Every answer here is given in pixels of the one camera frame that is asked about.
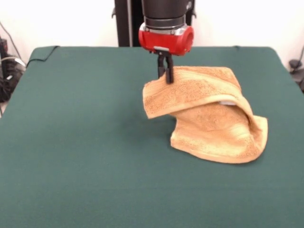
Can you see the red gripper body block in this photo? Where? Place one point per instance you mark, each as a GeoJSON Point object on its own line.
{"type": "Point", "coordinates": [164, 42]}

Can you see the small black wall device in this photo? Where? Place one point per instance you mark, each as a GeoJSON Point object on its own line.
{"type": "Point", "coordinates": [3, 45]}

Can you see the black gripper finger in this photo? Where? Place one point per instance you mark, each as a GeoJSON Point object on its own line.
{"type": "Point", "coordinates": [169, 73]}
{"type": "Point", "coordinates": [160, 69]}

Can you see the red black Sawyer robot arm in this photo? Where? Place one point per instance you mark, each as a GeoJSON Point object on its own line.
{"type": "Point", "coordinates": [164, 12]}

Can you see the tan terry towel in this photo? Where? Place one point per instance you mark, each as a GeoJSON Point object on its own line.
{"type": "Point", "coordinates": [213, 123]}

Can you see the black power adapter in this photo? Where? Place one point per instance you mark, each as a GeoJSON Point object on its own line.
{"type": "Point", "coordinates": [294, 64]}

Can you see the dark green table cloth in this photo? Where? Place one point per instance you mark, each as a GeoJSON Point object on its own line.
{"type": "Point", "coordinates": [71, 142]}

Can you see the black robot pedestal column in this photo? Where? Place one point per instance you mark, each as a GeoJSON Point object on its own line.
{"type": "Point", "coordinates": [123, 23]}

